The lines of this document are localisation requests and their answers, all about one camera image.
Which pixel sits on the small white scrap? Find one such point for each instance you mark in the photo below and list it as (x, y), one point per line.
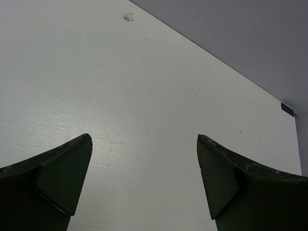
(128, 17)

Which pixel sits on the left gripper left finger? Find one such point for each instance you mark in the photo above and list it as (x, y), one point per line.
(42, 193)

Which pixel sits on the right blue table sticker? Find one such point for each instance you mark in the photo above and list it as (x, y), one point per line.
(287, 109)

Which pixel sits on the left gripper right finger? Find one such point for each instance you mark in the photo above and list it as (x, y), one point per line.
(244, 195)

